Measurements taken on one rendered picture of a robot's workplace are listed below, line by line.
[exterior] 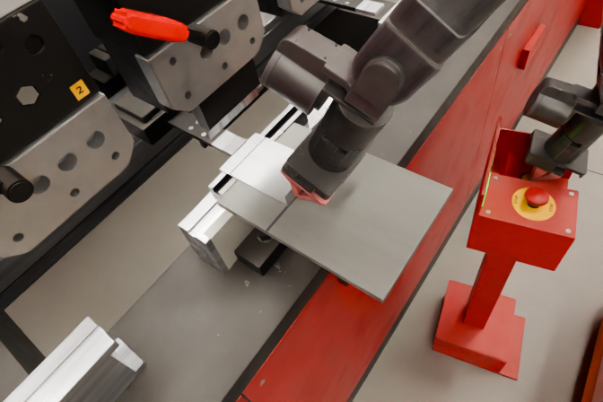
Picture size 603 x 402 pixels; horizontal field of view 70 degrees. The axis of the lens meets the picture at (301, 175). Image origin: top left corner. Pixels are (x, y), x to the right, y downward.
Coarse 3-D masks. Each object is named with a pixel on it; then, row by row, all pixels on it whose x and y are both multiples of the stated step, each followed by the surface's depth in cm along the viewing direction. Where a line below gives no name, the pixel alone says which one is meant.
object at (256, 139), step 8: (256, 136) 67; (264, 136) 67; (248, 144) 66; (256, 144) 66; (240, 152) 66; (248, 152) 66; (232, 160) 65; (240, 160) 65; (224, 168) 64; (232, 168) 64
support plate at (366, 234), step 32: (288, 128) 68; (384, 160) 61; (256, 192) 61; (352, 192) 58; (384, 192) 57; (416, 192) 57; (448, 192) 56; (256, 224) 57; (288, 224) 56; (320, 224) 56; (352, 224) 55; (384, 224) 54; (416, 224) 54; (320, 256) 53; (352, 256) 52; (384, 256) 52; (384, 288) 49
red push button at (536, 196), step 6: (528, 192) 76; (534, 192) 76; (540, 192) 76; (546, 192) 76; (528, 198) 76; (534, 198) 75; (540, 198) 75; (546, 198) 75; (528, 204) 78; (534, 204) 75; (540, 204) 75
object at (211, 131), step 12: (252, 60) 56; (240, 72) 55; (252, 72) 57; (228, 84) 54; (240, 84) 56; (252, 84) 58; (216, 96) 53; (228, 96) 55; (240, 96) 57; (252, 96) 60; (204, 108) 52; (216, 108) 54; (228, 108) 56; (240, 108) 59; (204, 120) 54; (216, 120) 55; (228, 120) 58; (216, 132) 57
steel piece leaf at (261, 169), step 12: (264, 144) 66; (276, 144) 66; (252, 156) 65; (264, 156) 64; (276, 156) 64; (288, 156) 64; (240, 168) 64; (252, 168) 63; (264, 168) 63; (276, 168) 63; (240, 180) 62; (252, 180) 62; (264, 180) 61; (276, 180) 61; (264, 192) 60; (276, 192) 60; (288, 192) 57; (288, 204) 58
